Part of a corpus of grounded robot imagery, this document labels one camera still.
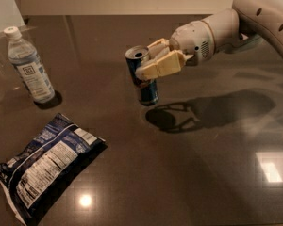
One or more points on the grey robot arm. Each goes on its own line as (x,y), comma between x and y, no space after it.
(236,29)

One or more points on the silver blue redbull can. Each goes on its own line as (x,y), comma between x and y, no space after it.
(146,88)

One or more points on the blue chip bag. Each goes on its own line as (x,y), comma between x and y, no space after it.
(44,164)

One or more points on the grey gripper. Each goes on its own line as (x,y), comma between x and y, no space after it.
(191,39)

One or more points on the clear plastic water bottle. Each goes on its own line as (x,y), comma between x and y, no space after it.
(25,59)

